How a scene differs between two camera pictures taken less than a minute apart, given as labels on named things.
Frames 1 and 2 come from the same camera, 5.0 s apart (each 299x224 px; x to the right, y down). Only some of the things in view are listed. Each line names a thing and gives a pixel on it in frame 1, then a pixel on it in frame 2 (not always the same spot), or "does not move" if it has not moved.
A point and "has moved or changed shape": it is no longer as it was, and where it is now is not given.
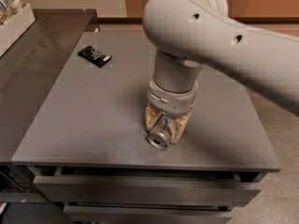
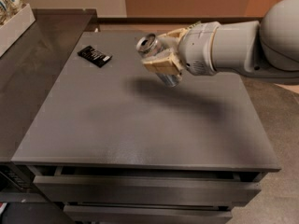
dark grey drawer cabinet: (87, 146) does not move
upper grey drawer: (145, 189) does not move
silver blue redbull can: (161, 133) has moved or changed shape
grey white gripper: (170, 99) → (196, 49)
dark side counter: (29, 69) does not move
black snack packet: (95, 56) does not move
